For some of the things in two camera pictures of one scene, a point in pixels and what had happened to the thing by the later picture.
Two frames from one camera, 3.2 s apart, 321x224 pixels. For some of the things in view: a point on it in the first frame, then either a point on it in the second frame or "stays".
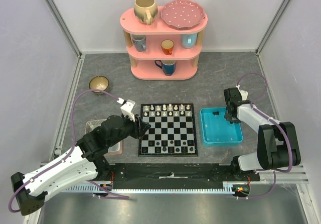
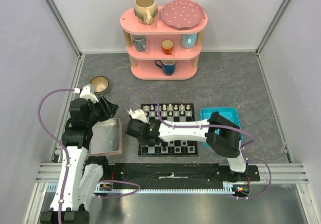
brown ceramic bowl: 99,82 stays
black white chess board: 172,131 stays
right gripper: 230,113 -> 134,129
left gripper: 140,127 -> 109,110
